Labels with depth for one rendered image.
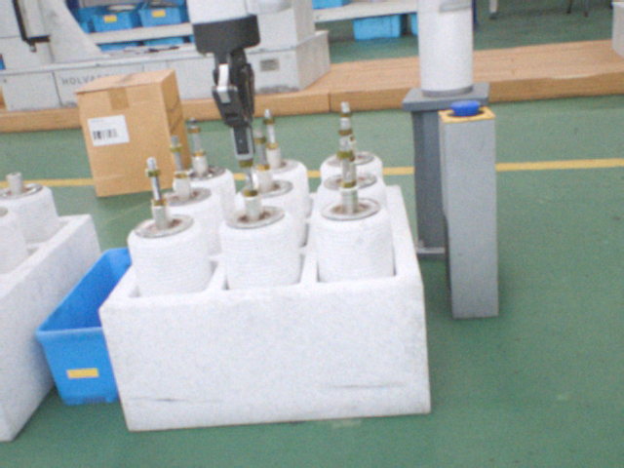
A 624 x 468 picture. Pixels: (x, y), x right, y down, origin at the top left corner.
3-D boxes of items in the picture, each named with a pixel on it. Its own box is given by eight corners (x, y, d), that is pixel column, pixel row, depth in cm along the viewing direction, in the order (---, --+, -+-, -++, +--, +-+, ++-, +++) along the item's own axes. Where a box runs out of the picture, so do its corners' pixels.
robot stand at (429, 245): (419, 231, 142) (411, 87, 132) (492, 230, 138) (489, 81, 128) (411, 259, 129) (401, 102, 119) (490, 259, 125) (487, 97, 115)
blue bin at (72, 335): (120, 309, 124) (105, 249, 119) (178, 304, 123) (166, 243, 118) (52, 409, 96) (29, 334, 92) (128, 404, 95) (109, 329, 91)
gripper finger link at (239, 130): (232, 111, 80) (238, 153, 82) (226, 115, 77) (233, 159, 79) (244, 109, 80) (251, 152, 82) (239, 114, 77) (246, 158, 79)
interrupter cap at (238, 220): (286, 226, 82) (285, 221, 81) (223, 234, 82) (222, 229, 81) (285, 207, 89) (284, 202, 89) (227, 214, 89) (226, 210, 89)
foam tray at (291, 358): (192, 297, 125) (175, 205, 118) (406, 281, 121) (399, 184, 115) (128, 433, 89) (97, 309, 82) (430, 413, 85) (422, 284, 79)
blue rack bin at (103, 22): (122, 27, 625) (117, 3, 617) (159, 23, 614) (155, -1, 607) (93, 33, 580) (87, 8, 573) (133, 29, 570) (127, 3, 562)
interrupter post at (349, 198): (340, 216, 83) (337, 190, 82) (341, 210, 85) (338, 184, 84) (360, 214, 83) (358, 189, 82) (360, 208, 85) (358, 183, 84)
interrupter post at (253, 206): (264, 222, 84) (260, 197, 83) (246, 224, 84) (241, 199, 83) (265, 215, 86) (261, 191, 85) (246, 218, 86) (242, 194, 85)
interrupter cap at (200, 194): (214, 202, 94) (214, 198, 94) (159, 212, 93) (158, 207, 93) (210, 188, 101) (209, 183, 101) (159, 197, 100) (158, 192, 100)
